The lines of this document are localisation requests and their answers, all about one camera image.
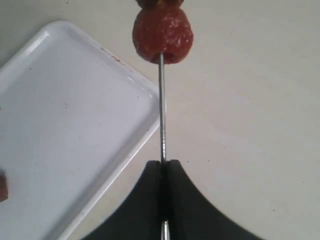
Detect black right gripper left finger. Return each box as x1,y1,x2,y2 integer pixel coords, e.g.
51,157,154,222
84,160,162,240

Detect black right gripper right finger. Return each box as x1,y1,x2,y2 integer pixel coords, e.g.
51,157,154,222
164,160,260,240

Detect thin metal skewer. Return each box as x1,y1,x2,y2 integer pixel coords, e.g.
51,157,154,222
158,52,170,240

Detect white rectangular plastic tray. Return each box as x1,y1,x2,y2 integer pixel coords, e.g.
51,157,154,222
0,21,159,240

